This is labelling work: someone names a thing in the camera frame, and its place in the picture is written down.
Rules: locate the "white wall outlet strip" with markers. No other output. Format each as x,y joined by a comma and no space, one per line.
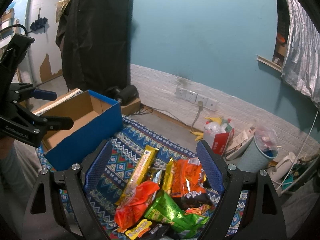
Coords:
195,98

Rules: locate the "gold snack pack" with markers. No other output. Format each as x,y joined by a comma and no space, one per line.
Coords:
168,176

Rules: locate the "orange black chip bag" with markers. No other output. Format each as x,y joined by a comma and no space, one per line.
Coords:
187,187

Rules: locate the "orange red snack bag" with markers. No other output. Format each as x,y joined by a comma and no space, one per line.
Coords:
133,205

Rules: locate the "silver foil snack pack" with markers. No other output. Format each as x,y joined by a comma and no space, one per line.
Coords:
156,175

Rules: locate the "silver foil curtain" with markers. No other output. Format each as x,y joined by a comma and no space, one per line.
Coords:
301,65

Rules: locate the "long yellow snack pack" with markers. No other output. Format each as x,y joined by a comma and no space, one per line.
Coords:
140,171

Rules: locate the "light blue waste bin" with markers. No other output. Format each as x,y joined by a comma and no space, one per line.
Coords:
262,150

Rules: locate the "black roller device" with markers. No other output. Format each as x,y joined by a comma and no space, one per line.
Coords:
123,96

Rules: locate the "blue cardboard box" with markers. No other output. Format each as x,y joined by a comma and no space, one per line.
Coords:
96,118

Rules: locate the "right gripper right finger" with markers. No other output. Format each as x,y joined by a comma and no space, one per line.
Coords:
227,182

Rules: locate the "wooden window ledge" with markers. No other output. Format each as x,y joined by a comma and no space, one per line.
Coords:
269,63

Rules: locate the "green snack bag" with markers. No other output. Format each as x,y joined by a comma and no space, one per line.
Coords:
163,209

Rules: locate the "patterned blue tablecloth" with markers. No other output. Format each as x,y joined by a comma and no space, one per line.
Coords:
128,145

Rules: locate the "red white shopping bag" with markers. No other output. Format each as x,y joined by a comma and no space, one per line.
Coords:
218,132

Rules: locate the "white kettle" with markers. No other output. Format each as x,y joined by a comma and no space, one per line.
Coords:
282,168

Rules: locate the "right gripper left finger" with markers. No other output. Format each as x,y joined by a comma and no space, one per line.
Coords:
79,180

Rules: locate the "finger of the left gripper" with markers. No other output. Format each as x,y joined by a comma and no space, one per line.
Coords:
52,123
45,94

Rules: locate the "black yellow snack bag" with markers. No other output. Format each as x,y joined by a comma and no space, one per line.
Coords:
147,229

